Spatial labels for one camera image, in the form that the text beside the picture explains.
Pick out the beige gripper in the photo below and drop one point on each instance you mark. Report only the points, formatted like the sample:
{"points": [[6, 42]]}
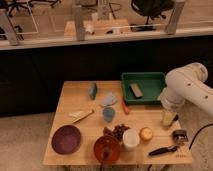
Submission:
{"points": [[169, 117]]}

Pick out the black handled brush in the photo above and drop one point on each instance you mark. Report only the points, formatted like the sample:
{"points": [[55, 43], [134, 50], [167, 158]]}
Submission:
{"points": [[163, 150]]}

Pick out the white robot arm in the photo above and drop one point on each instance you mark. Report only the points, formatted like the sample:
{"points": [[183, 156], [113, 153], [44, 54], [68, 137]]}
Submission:
{"points": [[185, 83]]}

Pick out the small metal cup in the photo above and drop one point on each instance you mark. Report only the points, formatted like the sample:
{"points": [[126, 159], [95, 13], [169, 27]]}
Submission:
{"points": [[180, 136]]}

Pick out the grey block in tray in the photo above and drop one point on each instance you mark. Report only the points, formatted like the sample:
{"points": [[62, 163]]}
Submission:
{"points": [[136, 90]]}

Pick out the white cup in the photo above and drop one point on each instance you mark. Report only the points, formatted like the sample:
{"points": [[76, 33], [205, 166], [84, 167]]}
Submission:
{"points": [[131, 139]]}

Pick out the green plastic tray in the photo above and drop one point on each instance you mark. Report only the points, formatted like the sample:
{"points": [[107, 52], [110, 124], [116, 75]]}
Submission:
{"points": [[150, 84]]}

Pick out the red marker pen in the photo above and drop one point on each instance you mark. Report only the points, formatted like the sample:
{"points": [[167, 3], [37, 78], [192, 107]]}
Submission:
{"points": [[124, 106]]}

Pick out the blue glass cup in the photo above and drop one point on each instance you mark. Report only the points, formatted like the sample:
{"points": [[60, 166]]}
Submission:
{"points": [[108, 114]]}

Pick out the crumpled clear plastic bag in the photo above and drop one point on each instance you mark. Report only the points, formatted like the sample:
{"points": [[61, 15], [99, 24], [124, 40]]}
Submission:
{"points": [[108, 100]]}

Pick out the orange bowl with spoon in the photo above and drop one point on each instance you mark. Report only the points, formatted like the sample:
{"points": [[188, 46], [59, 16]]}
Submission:
{"points": [[107, 150]]}

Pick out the wooden flat spatula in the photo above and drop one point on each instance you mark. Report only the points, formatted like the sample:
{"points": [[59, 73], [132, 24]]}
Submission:
{"points": [[79, 115]]}

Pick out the black office chair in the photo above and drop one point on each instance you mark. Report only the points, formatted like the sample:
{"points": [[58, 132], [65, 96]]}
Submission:
{"points": [[152, 8]]}

